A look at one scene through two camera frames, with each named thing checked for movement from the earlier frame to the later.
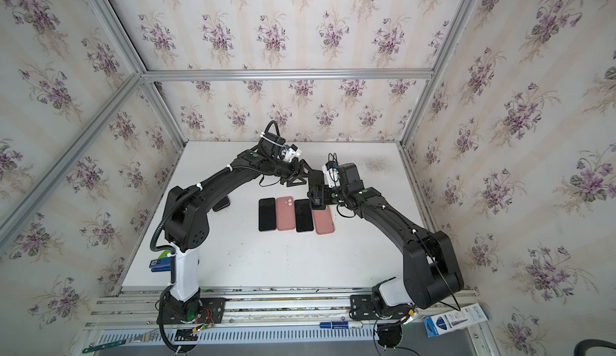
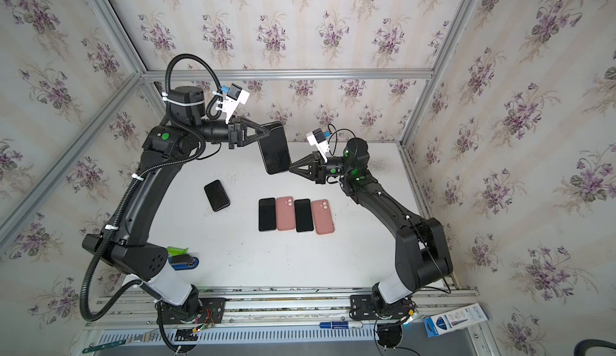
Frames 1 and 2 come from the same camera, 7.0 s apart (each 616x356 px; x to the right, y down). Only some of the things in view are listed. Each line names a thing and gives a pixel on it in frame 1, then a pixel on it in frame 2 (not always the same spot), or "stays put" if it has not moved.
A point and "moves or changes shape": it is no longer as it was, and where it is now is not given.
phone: [303, 215] stays put
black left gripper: [291, 180] → [239, 124]
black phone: [315, 177] moves or changes shape
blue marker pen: [341, 325] stays put
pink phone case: [285, 212] stays put
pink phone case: [323, 221] stays put
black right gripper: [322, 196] → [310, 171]
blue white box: [454, 319] stays put
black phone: [267, 220] stays put
